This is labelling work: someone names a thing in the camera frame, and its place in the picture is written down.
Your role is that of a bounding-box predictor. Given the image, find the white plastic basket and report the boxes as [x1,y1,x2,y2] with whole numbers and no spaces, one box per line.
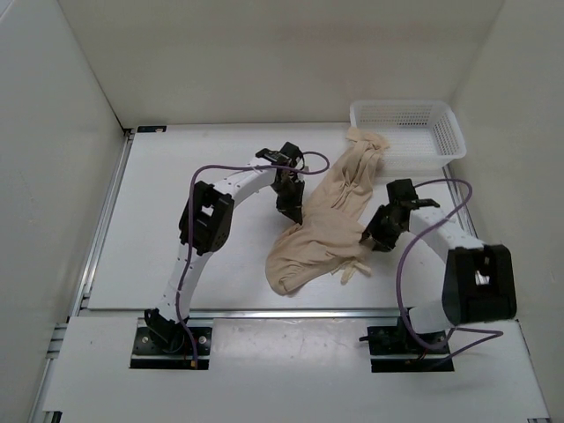
[350,100,467,176]

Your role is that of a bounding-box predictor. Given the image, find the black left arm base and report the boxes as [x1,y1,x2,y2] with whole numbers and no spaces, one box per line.
[130,308,212,371]

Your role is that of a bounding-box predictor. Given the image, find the aluminium right side rail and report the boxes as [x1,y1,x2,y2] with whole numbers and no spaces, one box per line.
[443,164,477,236]

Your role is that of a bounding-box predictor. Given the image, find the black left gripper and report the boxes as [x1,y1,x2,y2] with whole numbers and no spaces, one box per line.
[271,176,303,224]

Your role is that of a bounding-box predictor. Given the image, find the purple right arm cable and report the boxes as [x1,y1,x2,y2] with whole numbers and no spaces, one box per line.
[397,177,504,358]

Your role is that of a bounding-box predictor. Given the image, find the beige trousers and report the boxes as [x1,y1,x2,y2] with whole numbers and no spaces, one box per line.
[265,127,389,295]

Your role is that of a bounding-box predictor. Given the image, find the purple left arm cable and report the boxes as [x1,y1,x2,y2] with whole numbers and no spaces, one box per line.
[174,151,331,369]

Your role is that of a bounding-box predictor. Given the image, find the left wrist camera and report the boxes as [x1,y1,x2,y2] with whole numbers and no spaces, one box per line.
[255,142,303,168]

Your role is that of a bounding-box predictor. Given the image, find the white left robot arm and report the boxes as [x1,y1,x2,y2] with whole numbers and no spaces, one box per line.
[145,143,305,353]

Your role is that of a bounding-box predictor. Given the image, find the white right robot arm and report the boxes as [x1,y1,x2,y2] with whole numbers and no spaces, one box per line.
[360,199,517,353]

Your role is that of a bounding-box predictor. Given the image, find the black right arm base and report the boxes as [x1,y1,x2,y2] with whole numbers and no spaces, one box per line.
[359,317,455,374]

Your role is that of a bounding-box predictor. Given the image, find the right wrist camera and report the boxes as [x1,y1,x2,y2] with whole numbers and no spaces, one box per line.
[386,179,440,211]

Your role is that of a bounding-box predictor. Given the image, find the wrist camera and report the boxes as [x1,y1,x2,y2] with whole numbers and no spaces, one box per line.
[255,142,303,168]
[386,179,440,211]

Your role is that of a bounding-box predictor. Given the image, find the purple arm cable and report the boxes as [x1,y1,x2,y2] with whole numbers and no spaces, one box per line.
[174,151,331,369]
[397,177,504,358]

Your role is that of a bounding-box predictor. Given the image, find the aluminium table edge rail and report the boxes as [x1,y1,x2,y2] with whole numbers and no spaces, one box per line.
[64,308,399,323]

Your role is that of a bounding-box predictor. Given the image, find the aluminium left side rail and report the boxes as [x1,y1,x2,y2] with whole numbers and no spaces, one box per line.
[46,128,136,360]

